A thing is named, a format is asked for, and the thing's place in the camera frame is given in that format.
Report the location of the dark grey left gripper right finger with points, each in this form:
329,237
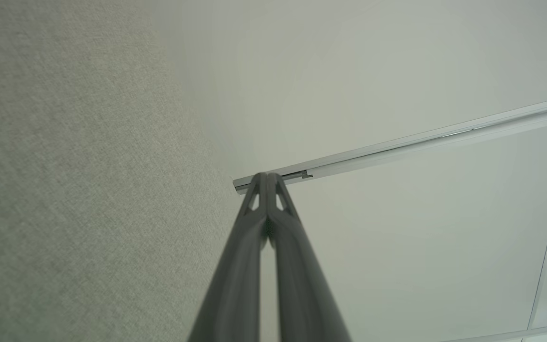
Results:
302,285

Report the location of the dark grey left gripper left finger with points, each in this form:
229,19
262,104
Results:
235,285

